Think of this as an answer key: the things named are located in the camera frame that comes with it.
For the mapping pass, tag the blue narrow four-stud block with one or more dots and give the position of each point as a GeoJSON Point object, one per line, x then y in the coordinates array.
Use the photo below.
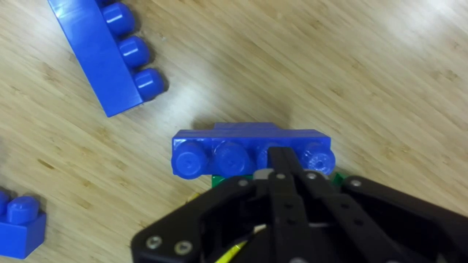
{"type": "Point", "coordinates": [228, 140]}

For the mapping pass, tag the green two-stud block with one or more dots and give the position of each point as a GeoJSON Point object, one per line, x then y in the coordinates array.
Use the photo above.
{"type": "Point", "coordinates": [217, 180]}

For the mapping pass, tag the blue wide eight-stud block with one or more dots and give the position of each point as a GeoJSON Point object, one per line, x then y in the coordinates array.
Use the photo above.
{"type": "Point", "coordinates": [92, 48]}

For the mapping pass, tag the blue building block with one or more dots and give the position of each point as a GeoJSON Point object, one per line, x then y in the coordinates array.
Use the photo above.
{"type": "Point", "coordinates": [24, 238]}

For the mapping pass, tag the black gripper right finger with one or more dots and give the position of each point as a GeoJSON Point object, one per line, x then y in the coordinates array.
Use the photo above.
{"type": "Point", "coordinates": [389, 228]}

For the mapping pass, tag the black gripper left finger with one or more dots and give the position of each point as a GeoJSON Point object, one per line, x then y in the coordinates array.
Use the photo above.
{"type": "Point", "coordinates": [195, 228]}

